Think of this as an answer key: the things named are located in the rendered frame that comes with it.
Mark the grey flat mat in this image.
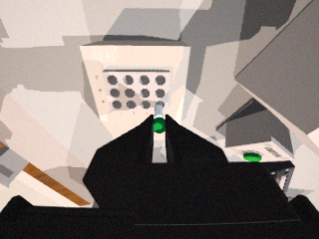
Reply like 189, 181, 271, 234
0, 0, 319, 211

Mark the black rectangular block with grey bar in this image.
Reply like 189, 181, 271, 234
262, 160, 295, 192

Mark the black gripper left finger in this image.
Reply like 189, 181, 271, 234
90, 115, 154, 163

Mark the cream block with round holes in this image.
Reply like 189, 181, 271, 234
80, 41, 190, 139

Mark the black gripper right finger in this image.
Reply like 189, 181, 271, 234
164, 114, 228, 162

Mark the green-capped test tube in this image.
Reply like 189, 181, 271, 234
154, 101, 165, 133

